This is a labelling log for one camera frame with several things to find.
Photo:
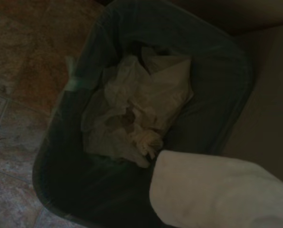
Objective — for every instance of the white paper tissue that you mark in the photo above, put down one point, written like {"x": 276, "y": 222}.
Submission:
{"x": 217, "y": 190}

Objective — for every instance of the small twisted white tissue wad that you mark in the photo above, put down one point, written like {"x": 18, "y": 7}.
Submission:
{"x": 149, "y": 142}

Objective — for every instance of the dark trash bin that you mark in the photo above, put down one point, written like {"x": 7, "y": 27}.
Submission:
{"x": 210, "y": 95}

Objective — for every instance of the clear plastic bin liner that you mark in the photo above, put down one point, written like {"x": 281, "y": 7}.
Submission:
{"x": 75, "y": 78}

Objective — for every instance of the crumpled translucent plastic bag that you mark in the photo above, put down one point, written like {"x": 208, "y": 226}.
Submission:
{"x": 117, "y": 95}

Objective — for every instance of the crumpled white paper waste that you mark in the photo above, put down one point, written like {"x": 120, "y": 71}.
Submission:
{"x": 165, "y": 92}

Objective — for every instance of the beige cabinet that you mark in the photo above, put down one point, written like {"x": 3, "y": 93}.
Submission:
{"x": 267, "y": 95}

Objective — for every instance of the brown fuzzy floor rug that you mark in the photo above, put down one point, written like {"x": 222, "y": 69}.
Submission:
{"x": 32, "y": 47}

